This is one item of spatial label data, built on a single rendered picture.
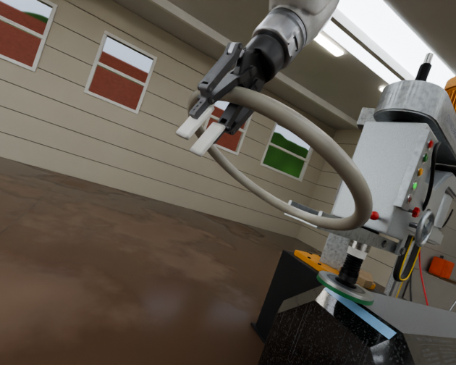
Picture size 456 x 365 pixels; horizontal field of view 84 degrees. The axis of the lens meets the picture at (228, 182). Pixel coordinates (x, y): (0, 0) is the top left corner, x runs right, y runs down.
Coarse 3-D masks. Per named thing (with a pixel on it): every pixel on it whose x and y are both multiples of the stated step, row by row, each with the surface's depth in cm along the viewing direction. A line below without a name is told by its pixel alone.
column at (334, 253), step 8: (328, 240) 207; (336, 240) 204; (344, 240) 200; (328, 248) 206; (336, 248) 202; (344, 248) 199; (328, 256) 205; (336, 256) 201; (344, 256) 198; (328, 264) 204; (336, 264) 200
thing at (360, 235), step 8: (304, 208) 84; (320, 216) 71; (328, 216) 72; (336, 232) 77; (344, 232) 80; (352, 232) 84; (360, 232) 87; (368, 232) 91; (360, 240) 89; (368, 240) 93; (376, 240) 97; (384, 240) 101; (384, 248) 104; (392, 248) 110
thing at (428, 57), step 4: (428, 56) 101; (432, 56) 101; (424, 60) 102; (428, 60) 101; (424, 64) 101; (428, 64) 100; (420, 68) 102; (424, 68) 101; (428, 68) 100; (420, 72) 101; (424, 72) 100; (428, 72) 101; (416, 76) 102; (420, 76) 101; (424, 76) 100; (424, 80) 100
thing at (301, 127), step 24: (192, 96) 54; (240, 96) 42; (264, 96) 40; (288, 120) 39; (312, 144) 39; (336, 144) 39; (336, 168) 40; (264, 192) 83; (360, 192) 42; (312, 216) 72; (360, 216) 49
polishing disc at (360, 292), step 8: (320, 272) 107; (328, 272) 112; (328, 280) 99; (336, 280) 103; (336, 288) 96; (344, 288) 95; (360, 288) 104; (352, 296) 93; (360, 296) 93; (368, 296) 97
